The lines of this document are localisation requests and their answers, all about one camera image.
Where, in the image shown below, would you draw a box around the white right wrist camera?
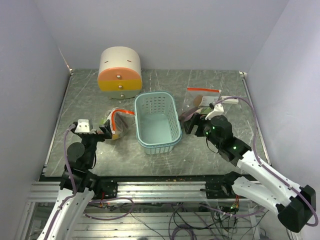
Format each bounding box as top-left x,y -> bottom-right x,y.
205,103 -> 224,120

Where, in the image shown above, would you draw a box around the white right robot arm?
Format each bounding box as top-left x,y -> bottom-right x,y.
183,113 -> 316,233

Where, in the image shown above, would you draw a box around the aluminium frame rail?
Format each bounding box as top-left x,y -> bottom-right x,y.
27,178 -> 288,203

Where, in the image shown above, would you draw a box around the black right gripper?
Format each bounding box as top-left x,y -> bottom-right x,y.
182,112 -> 222,149

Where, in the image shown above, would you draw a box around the light blue plastic basket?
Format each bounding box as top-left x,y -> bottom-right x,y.
134,91 -> 182,155

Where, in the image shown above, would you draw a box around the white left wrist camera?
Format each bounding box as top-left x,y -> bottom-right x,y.
74,119 -> 93,134

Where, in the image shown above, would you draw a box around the zip bag with fruit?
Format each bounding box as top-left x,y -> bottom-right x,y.
101,107 -> 135,141

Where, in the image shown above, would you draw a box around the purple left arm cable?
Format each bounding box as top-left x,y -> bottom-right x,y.
63,124 -> 77,196

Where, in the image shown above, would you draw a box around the zip bag with fake food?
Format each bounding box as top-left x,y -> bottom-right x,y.
178,87 -> 222,123

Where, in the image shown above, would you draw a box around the small white device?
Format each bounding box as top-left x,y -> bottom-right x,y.
221,95 -> 239,105

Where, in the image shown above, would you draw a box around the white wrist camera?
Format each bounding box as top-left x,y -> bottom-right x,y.
205,103 -> 224,120
74,119 -> 93,134

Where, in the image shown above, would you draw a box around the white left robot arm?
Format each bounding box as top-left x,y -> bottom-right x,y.
38,119 -> 117,240

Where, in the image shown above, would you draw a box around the round three-drawer cabinet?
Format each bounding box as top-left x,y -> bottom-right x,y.
97,46 -> 143,100

